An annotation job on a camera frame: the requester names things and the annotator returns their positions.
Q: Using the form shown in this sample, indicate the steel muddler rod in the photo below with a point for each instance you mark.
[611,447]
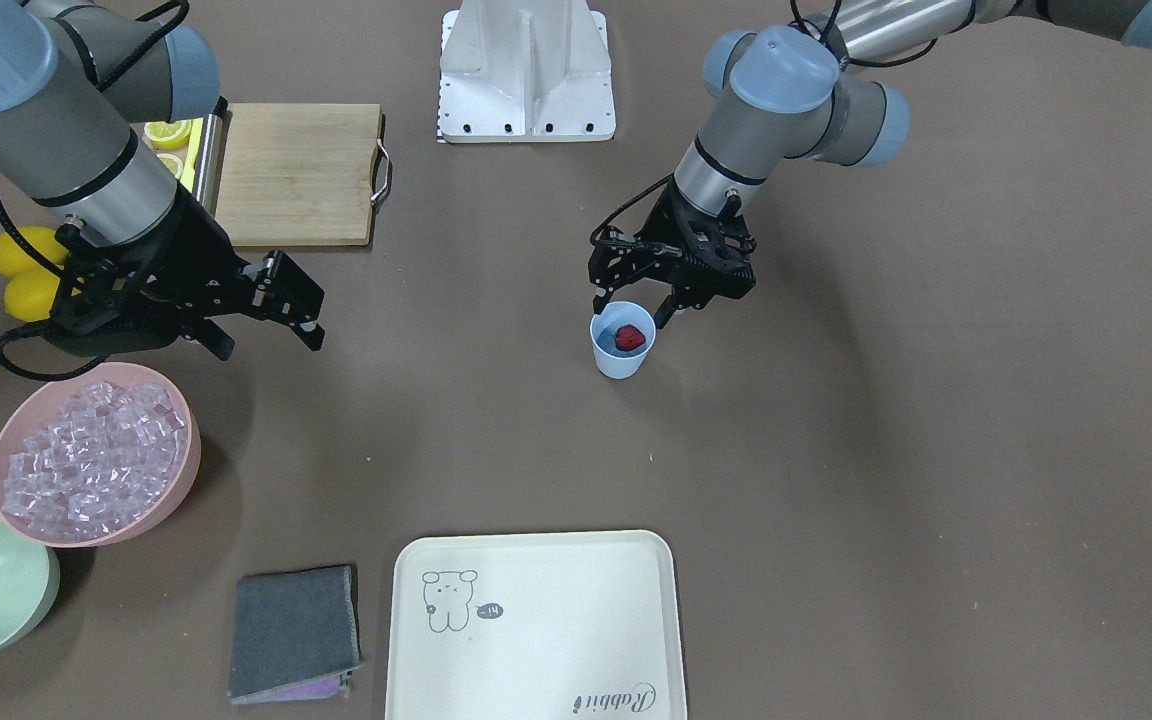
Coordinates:
[209,161]

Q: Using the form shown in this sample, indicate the cream rabbit tray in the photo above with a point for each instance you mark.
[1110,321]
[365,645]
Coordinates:
[573,625]

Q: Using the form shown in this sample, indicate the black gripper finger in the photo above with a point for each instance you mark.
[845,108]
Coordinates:
[312,334]
[215,340]

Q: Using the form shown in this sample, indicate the red strawberry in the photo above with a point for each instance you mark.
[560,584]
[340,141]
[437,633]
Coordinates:
[628,339]

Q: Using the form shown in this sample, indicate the wooden cutting board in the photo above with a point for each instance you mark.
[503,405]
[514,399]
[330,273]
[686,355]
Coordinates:
[301,176]

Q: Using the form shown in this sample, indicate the whole lemon near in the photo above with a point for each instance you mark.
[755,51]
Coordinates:
[29,295]

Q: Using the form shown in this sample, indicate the pink bowl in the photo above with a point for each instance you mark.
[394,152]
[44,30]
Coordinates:
[38,406]

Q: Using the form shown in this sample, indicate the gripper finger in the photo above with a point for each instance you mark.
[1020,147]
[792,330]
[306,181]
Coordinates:
[602,298]
[668,308]

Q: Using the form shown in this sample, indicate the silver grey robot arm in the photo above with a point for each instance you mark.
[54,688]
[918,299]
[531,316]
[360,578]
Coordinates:
[75,79]

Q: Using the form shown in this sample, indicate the lemon half upper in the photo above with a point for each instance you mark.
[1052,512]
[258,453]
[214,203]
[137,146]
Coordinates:
[168,135]

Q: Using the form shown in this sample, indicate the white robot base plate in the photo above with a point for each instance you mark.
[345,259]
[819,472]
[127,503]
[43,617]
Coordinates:
[525,72]

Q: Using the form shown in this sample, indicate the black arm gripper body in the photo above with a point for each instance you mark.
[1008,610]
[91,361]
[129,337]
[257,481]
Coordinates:
[669,222]

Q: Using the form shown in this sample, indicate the lemon half lower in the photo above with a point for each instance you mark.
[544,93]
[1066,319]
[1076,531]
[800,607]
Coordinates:
[173,163]

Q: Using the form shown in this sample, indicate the pile of clear ice cubes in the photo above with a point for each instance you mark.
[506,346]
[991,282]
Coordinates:
[98,464]

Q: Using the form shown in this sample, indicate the yellow plastic knife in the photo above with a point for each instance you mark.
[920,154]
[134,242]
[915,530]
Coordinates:
[188,177]

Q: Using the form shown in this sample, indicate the grey folded cloth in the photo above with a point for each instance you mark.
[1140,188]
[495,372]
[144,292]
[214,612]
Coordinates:
[295,636]

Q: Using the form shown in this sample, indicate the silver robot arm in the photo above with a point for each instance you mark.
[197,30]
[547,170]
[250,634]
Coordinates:
[795,91]

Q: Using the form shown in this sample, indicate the lemon half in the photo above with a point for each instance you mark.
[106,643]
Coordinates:
[173,163]
[168,135]

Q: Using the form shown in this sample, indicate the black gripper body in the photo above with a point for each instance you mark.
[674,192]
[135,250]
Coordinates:
[179,255]

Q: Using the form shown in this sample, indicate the whole lemon far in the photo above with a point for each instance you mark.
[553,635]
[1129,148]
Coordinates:
[14,260]

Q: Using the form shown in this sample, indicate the whole lemon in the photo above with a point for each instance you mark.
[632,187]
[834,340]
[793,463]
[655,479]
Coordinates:
[29,295]
[14,260]

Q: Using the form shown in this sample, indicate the light blue cup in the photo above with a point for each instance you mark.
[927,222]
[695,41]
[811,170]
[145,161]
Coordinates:
[601,328]

